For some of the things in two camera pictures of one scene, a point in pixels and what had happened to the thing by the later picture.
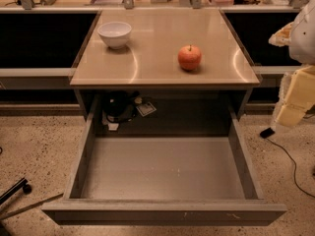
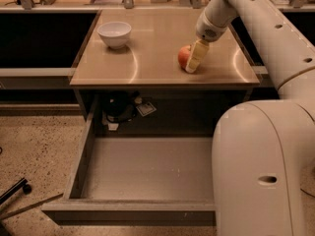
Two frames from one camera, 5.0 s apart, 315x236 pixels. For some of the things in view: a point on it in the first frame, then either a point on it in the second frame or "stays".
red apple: x=189 y=57 stays
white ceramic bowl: x=115 y=33 stays
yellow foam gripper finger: x=296 y=96 → x=207 y=32
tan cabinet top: x=144 y=79 stays
